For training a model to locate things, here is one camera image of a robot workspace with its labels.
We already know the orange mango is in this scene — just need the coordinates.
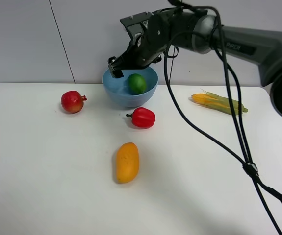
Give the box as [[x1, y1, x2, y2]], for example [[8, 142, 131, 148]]
[[116, 142, 140, 184]]

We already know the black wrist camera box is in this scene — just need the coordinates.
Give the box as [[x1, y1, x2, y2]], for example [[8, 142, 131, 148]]
[[120, 11, 153, 44]]

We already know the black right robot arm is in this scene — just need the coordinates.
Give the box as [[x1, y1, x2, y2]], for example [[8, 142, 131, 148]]
[[108, 6, 282, 116]]

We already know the blue bowl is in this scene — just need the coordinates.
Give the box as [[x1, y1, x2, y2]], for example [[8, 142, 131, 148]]
[[102, 67, 159, 108]]

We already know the corn cob with green husk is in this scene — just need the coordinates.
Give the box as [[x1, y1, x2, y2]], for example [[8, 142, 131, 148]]
[[191, 89, 249, 115]]

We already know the red pomegranate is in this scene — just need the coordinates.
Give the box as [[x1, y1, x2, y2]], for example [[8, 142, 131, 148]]
[[61, 91, 87, 114]]

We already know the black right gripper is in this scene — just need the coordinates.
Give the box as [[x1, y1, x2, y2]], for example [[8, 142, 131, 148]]
[[108, 12, 177, 78]]

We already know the red bell pepper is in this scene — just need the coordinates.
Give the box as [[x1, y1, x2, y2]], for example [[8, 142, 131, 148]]
[[126, 107, 156, 129]]

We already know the green lime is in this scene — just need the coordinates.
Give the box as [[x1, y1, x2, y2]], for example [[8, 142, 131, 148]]
[[128, 73, 146, 95]]

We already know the black cable bundle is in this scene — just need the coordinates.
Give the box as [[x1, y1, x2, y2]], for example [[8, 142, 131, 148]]
[[163, 0, 282, 235]]

